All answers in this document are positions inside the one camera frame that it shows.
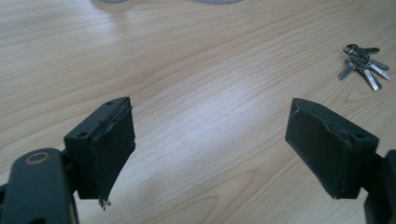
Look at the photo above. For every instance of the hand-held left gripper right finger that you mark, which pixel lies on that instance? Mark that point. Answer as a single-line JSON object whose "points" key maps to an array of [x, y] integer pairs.
{"points": [[330, 149]]}

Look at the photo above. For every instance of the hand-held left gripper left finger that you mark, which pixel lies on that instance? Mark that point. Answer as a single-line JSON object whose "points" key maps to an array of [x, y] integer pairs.
{"points": [[102, 149]]}

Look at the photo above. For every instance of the bunch of silver keys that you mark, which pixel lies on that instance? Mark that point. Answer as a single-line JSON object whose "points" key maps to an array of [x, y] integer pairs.
{"points": [[362, 63]]}

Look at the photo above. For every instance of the grey round object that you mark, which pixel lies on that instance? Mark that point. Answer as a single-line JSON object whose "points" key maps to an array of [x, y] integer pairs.
{"points": [[112, 1], [217, 1]]}

